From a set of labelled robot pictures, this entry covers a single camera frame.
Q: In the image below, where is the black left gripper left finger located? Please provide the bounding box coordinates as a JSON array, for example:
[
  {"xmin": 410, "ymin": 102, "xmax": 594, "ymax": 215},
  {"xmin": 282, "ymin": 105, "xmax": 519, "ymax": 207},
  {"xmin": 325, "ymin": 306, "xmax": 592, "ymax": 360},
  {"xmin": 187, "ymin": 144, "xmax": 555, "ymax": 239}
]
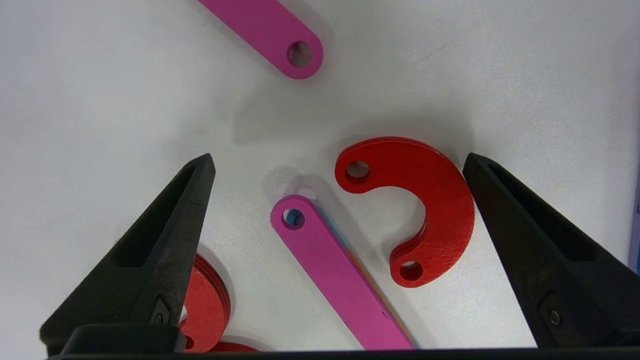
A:
[{"xmin": 40, "ymin": 152, "xmax": 217, "ymax": 357}]

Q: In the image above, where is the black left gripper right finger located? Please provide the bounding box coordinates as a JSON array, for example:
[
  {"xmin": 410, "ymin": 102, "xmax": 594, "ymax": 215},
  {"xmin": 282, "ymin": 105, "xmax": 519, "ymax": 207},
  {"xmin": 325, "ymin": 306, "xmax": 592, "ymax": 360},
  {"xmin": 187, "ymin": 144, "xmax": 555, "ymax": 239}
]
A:
[{"xmin": 462, "ymin": 152, "xmax": 640, "ymax": 349}]

